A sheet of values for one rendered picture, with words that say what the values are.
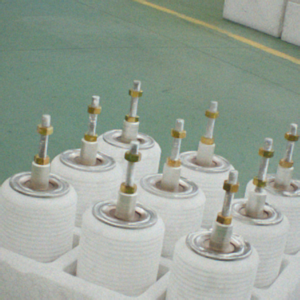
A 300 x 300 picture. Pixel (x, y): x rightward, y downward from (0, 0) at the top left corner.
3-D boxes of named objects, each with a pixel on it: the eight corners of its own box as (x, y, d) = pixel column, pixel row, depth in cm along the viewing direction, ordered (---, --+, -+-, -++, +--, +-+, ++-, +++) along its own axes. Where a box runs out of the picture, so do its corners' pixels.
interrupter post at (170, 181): (157, 185, 105) (160, 161, 104) (174, 185, 106) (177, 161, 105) (163, 193, 103) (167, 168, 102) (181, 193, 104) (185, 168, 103)
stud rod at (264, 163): (254, 194, 100) (266, 136, 97) (262, 197, 99) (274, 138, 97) (252, 197, 99) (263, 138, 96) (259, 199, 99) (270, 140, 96)
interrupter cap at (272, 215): (293, 219, 101) (294, 213, 100) (260, 234, 95) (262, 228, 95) (246, 198, 105) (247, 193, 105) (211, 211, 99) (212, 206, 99)
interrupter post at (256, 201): (266, 216, 100) (271, 191, 99) (255, 221, 98) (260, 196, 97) (250, 209, 102) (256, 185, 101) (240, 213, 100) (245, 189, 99)
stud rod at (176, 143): (166, 175, 104) (175, 118, 102) (174, 175, 104) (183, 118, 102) (167, 177, 103) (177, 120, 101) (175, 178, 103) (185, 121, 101)
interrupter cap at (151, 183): (130, 178, 106) (131, 173, 106) (184, 177, 109) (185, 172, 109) (152, 202, 100) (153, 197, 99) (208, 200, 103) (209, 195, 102)
